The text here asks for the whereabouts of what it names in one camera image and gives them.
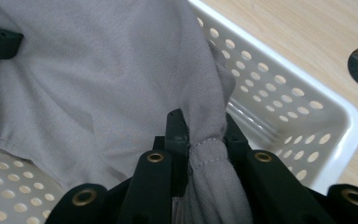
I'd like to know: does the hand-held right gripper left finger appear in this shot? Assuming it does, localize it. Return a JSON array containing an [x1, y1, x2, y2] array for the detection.
[[153, 108, 191, 198]]

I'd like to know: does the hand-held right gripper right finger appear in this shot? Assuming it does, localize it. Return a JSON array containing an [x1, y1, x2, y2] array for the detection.
[[223, 112, 254, 188]]

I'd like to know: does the grey cloth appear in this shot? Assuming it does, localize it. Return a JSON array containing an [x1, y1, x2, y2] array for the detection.
[[0, 0, 256, 224]]

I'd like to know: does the white perforated plastic basket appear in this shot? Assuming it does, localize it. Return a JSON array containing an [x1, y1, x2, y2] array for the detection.
[[0, 0, 358, 224]]

